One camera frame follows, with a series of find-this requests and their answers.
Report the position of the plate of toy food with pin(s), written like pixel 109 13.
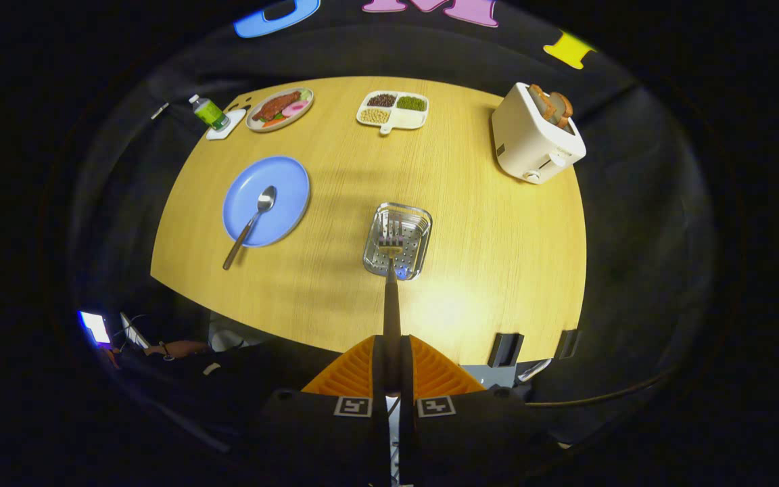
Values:
pixel 274 108

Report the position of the toast slice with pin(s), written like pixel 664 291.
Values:
pixel 563 105
pixel 539 97

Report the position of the white toaster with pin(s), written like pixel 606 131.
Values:
pixel 525 135

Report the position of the open laptop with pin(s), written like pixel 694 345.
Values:
pixel 134 333

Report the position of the white divided tray of beans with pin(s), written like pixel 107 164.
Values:
pixel 411 120

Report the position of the perforated metal tray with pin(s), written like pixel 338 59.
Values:
pixel 416 230

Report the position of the lit monitor screen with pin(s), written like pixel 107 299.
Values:
pixel 95 327

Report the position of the white chair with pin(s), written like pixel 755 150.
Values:
pixel 227 336

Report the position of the green drink bottle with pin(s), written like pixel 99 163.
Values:
pixel 210 113

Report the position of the black table clamp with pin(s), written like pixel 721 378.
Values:
pixel 567 343
pixel 504 350

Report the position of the blue plate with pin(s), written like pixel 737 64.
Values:
pixel 288 196

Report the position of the white square coaster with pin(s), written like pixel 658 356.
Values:
pixel 236 118

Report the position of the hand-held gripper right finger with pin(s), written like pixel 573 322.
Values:
pixel 406 368

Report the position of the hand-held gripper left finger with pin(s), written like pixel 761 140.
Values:
pixel 379 368

